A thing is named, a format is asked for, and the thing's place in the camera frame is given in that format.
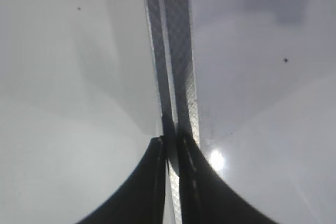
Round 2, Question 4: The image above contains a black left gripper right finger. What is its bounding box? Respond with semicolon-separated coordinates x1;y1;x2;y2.
176;131;275;223

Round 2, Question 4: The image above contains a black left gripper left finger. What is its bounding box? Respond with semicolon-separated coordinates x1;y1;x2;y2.
79;136;166;224

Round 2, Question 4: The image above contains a white framed whiteboard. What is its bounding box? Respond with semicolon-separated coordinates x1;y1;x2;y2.
145;0;335;223

